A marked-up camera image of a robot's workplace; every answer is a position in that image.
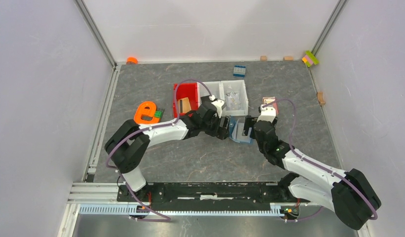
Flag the blue card holder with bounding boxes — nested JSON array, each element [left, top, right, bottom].
[[229, 116, 253, 144]]

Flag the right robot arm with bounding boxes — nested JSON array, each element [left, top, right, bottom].
[[243, 116, 382, 230]]

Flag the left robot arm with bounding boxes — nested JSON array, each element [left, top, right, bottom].
[[104, 96, 229, 201]]

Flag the gold cards in red bin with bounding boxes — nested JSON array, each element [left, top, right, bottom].
[[178, 97, 192, 114]]

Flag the silver VIP cards in bin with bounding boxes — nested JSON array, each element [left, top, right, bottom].
[[225, 91, 241, 111]]

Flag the playing card box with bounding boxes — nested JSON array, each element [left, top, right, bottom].
[[262, 97, 279, 115]]

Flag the white middle plastic bin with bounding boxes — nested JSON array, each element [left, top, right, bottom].
[[198, 81, 225, 107]]

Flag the white plastic bin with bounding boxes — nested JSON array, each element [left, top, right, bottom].
[[198, 81, 225, 107], [220, 80, 249, 117]]

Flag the white right plastic bin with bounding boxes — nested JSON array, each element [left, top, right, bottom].
[[220, 80, 249, 117]]

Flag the dark grey brick plate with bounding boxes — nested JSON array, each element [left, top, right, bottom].
[[153, 109, 164, 119]]

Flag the green toy brick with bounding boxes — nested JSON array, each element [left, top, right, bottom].
[[154, 111, 163, 118]]

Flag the blue and grey brick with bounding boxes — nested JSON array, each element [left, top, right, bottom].
[[233, 65, 246, 78]]

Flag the wooden arch block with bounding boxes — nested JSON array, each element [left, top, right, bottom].
[[317, 91, 326, 106]]

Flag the orange plastic loop toy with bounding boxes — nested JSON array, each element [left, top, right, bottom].
[[134, 101, 160, 124]]

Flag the wooden block left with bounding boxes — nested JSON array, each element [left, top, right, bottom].
[[259, 55, 267, 61]]

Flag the wooden block middle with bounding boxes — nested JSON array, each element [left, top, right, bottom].
[[283, 56, 294, 61]]

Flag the colourful brick stack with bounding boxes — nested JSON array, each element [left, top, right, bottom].
[[301, 50, 320, 68]]

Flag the orange tape roll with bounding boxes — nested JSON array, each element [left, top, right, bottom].
[[126, 57, 138, 65]]

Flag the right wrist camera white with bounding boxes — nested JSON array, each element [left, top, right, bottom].
[[257, 105, 278, 122]]

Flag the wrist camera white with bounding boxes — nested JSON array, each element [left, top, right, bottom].
[[208, 95, 226, 118], [257, 105, 278, 122]]

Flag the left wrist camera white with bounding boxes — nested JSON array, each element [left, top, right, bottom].
[[208, 95, 226, 118]]

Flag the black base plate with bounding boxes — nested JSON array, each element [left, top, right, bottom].
[[135, 182, 299, 211]]

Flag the blue toothed rail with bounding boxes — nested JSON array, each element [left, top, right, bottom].
[[79, 204, 284, 217]]

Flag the aluminium frame post left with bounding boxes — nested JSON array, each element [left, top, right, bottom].
[[74, 0, 117, 68]]

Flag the aluminium frame post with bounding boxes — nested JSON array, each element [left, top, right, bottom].
[[74, 0, 117, 68], [311, 0, 348, 55]]

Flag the aluminium frame post right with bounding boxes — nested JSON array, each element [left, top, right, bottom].
[[311, 0, 348, 55]]

